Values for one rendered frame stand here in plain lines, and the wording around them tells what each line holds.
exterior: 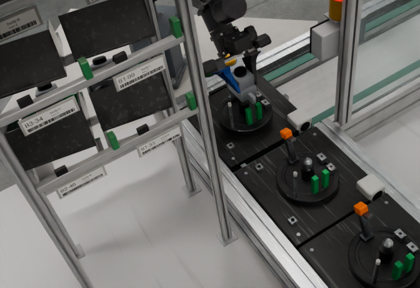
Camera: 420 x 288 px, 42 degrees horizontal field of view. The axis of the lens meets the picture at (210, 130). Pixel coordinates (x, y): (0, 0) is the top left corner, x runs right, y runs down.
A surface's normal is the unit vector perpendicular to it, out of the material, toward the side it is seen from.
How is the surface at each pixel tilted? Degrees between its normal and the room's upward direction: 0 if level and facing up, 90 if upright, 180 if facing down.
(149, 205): 0
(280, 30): 0
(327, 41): 90
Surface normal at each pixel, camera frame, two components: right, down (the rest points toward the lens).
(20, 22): 0.51, 0.59
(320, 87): -0.12, -0.67
